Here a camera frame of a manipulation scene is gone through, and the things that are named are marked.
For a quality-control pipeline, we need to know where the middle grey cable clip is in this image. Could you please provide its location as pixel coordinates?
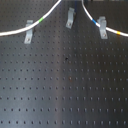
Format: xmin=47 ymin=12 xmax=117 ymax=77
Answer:
xmin=66 ymin=8 xmax=75 ymax=29

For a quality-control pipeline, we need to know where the grey cable clip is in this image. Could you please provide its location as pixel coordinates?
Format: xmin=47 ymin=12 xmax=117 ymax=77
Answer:
xmin=66 ymin=8 xmax=75 ymax=29
xmin=98 ymin=16 xmax=108 ymax=39
xmin=24 ymin=20 xmax=33 ymax=44

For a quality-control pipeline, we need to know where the left grey cable clip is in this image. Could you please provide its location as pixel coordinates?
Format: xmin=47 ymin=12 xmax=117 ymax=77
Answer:
xmin=24 ymin=20 xmax=33 ymax=44

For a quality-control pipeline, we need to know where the white cable with coloured marks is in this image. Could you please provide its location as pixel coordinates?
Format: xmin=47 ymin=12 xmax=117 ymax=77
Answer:
xmin=0 ymin=0 xmax=128 ymax=38

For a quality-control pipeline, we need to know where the right grey cable clip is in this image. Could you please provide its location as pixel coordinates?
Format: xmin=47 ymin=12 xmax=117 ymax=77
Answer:
xmin=98 ymin=16 xmax=108 ymax=39

